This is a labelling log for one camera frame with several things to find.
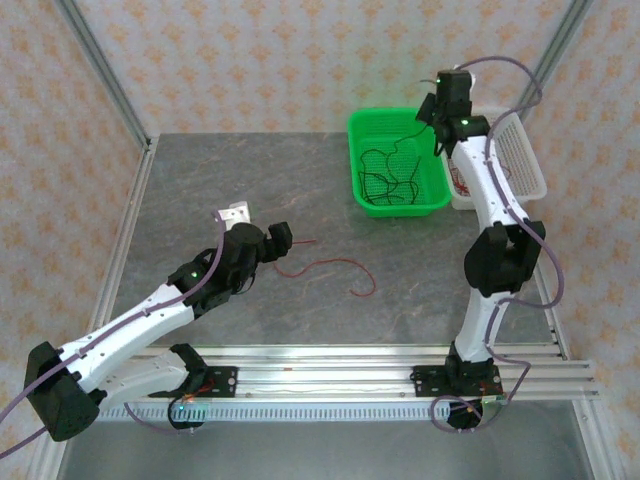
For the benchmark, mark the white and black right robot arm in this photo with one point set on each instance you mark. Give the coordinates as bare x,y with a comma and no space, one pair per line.
495,200

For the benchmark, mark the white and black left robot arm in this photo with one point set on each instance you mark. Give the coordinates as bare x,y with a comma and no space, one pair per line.
130,330

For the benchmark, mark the white plastic basket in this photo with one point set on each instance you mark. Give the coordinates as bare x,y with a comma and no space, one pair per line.
525,160

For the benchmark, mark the green plastic basket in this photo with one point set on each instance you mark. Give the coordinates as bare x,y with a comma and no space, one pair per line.
380,200

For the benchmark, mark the grey metal shelf plate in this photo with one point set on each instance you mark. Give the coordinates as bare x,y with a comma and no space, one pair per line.
320,455

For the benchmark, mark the aluminium table side rail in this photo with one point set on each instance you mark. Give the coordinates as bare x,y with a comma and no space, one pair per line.
125,230
547,320

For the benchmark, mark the aluminium frame post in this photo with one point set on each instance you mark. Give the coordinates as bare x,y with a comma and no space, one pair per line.
555,45
100,65

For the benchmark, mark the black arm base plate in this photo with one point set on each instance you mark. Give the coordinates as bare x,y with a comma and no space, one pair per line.
222,382
430,382

